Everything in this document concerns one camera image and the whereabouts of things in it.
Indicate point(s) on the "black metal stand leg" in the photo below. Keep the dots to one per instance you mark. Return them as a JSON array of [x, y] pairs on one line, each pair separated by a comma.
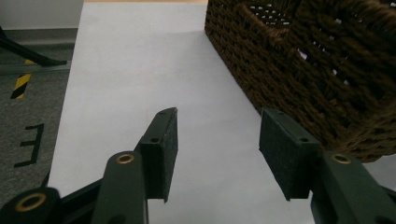
[[25, 53]]

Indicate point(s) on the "brown woven basket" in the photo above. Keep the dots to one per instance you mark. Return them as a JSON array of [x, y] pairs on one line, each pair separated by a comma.
[[311, 71]]

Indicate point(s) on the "black floor tape mark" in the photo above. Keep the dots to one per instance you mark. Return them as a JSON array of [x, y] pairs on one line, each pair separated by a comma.
[[32, 144]]

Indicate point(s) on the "yellow black striped floor tape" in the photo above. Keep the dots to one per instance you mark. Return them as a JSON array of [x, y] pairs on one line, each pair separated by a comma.
[[21, 84]]

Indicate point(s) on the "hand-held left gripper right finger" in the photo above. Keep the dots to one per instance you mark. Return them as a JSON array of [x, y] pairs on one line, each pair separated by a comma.
[[289, 155]]

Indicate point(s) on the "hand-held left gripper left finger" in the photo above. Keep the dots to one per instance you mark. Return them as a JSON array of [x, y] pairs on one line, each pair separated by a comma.
[[158, 155]]

